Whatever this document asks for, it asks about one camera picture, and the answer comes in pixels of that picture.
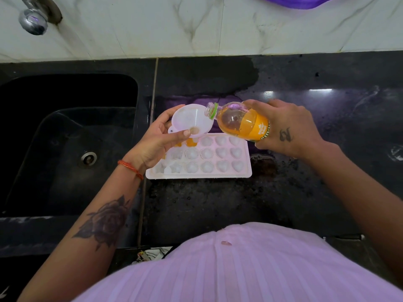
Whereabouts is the person's left hand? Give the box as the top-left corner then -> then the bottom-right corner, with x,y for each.
126,104 -> 191,175

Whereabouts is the person's right hand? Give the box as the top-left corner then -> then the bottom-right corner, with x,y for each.
242,99 -> 339,161

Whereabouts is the white plastic funnel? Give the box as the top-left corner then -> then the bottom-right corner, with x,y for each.
167,104 -> 214,138

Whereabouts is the orange juice bottle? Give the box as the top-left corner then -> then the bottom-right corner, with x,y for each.
206,101 -> 271,143

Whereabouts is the white ice cube tray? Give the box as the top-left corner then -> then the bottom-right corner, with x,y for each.
145,132 -> 253,180

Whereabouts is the person's right forearm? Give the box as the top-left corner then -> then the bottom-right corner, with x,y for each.
302,141 -> 403,288

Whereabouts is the person's left forearm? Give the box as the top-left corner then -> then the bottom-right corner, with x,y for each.
17,166 -> 144,302

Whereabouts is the chrome sink drain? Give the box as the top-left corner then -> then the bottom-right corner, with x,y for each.
80,151 -> 97,167

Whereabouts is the black stone sink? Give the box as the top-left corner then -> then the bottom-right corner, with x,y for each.
0,72 -> 139,217

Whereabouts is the floral patterned cloth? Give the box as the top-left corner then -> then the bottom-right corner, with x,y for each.
132,247 -> 174,265

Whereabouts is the purple curtain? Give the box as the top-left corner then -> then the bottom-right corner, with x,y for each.
256,0 -> 340,10

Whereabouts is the pink striped shirt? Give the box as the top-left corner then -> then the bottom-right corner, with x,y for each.
71,221 -> 403,302

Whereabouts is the orange thread bracelet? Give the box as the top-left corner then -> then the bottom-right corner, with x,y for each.
117,159 -> 144,181

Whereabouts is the chrome cabinet handle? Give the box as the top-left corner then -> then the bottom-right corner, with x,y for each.
324,234 -> 366,241

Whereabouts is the chrome wall tap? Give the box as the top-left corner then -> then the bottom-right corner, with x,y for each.
18,0 -> 63,36

